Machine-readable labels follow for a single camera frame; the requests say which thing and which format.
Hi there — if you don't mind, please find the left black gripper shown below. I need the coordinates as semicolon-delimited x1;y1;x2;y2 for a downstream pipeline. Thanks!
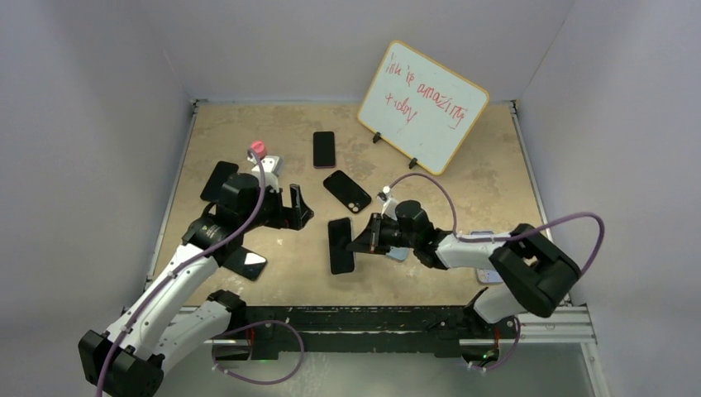
240;181;312;233

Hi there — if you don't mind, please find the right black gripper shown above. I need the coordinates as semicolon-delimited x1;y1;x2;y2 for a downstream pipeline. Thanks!
348;213;417;255

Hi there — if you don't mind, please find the light blue phone case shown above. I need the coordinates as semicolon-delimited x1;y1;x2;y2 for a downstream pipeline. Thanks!
385;247;410;262

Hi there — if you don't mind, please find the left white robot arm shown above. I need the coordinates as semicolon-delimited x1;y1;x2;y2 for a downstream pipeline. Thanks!
79;172;314;396

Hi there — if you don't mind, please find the black phone near left arm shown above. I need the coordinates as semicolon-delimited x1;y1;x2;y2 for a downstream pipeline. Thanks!
223;246;268;281

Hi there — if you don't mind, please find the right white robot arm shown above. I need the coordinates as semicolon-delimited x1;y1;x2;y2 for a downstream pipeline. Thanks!
346;200;582;337

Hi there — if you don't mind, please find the black phone case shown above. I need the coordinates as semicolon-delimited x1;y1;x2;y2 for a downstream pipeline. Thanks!
322;170;372;213

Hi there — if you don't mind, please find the black phone purple edge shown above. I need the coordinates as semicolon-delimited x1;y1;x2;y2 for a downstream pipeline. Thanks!
312;131;336;169

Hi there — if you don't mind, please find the lavender phone case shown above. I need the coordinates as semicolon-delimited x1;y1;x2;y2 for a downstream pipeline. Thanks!
470;231;503;285

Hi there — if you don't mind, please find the pink capped small bottle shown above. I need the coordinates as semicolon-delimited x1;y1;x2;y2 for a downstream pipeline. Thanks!
250;141;268;159

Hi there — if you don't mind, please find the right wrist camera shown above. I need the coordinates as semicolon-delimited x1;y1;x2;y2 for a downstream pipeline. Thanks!
377;185;398;220

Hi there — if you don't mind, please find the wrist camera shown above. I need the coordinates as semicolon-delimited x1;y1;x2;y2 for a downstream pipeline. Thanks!
377;185;398;220
247;155;284;177

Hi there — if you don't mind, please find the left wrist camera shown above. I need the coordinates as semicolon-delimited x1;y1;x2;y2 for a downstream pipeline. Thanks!
247;155;284;177

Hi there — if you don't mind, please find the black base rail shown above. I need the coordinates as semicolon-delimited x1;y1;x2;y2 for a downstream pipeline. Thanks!
224;306;517;362

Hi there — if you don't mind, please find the whiteboard with yellow frame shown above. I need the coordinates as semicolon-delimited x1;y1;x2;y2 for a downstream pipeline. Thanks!
357;41;490;175

